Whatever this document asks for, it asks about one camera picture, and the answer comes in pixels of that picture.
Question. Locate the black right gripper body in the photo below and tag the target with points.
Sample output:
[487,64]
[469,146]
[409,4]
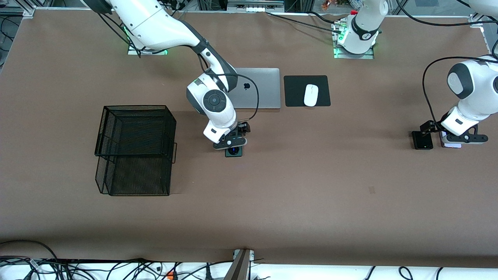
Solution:
[242,127]

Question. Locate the black flip phone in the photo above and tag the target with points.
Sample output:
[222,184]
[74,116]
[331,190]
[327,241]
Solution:
[422,142]

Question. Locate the lavender phone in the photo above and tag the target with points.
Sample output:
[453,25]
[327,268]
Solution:
[451,146]

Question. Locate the green phone round camera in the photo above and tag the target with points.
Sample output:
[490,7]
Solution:
[233,152]

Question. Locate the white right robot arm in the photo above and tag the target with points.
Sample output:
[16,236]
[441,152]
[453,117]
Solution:
[155,23]

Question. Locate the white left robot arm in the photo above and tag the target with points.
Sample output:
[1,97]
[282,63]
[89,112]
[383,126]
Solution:
[472,101]

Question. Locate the silver laptop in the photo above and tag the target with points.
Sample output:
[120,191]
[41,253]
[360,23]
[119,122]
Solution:
[266,89]

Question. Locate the black mouse pad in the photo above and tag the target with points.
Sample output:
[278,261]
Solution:
[295,91]

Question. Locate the white computer mouse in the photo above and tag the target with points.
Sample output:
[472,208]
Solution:
[311,95]

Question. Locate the black mesh two-tier organizer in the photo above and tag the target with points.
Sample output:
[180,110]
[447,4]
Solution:
[136,171]

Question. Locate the white socket block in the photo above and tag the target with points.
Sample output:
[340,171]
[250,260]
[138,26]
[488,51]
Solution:
[255,9]

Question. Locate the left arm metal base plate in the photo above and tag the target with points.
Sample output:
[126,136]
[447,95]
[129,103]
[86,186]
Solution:
[369,56]

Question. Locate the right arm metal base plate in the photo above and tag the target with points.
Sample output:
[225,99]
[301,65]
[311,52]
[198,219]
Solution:
[155,52]

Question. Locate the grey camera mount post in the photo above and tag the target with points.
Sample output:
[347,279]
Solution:
[239,268]

